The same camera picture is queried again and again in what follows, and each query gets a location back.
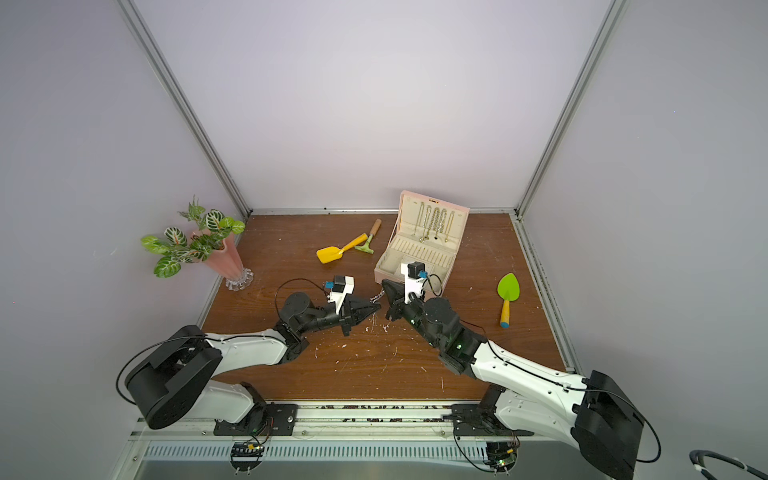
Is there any pink jewelry box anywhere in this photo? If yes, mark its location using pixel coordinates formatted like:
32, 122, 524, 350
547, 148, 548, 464
374, 190, 470, 284

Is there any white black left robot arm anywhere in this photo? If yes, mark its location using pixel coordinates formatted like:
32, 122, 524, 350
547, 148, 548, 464
124, 292, 381, 435

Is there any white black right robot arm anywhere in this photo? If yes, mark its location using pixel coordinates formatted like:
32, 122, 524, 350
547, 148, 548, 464
382, 280, 645, 479

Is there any green toy rake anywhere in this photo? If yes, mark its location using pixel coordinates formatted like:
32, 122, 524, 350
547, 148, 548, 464
355, 218, 382, 254

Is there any yellow toy shovel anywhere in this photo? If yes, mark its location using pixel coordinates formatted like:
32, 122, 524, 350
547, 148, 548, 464
316, 233, 368, 264

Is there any green leaf toy trowel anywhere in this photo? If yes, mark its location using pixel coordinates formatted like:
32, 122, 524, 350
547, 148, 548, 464
497, 273, 520, 328

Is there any potted plant pink vase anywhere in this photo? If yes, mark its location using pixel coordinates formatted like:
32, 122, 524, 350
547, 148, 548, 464
141, 197, 254, 291

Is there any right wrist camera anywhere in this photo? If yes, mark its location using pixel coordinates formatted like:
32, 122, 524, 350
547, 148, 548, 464
401, 261, 428, 304

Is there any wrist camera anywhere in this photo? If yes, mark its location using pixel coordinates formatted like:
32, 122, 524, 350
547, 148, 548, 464
401, 261, 428, 304
324, 275, 355, 315

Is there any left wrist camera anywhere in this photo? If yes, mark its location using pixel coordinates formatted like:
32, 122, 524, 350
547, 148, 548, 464
324, 275, 355, 315

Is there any aluminium mounting rail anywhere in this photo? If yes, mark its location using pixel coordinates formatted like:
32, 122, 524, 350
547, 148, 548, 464
130, 400, 562, 473

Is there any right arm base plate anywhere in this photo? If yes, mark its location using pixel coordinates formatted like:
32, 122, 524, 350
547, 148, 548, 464
442, 404, 534, 437

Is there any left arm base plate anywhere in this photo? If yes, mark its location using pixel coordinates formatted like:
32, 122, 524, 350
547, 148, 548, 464
213, 403, 299, 437

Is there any black cable loop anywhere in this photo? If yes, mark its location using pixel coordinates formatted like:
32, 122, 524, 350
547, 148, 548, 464
689, 449, 768, 480

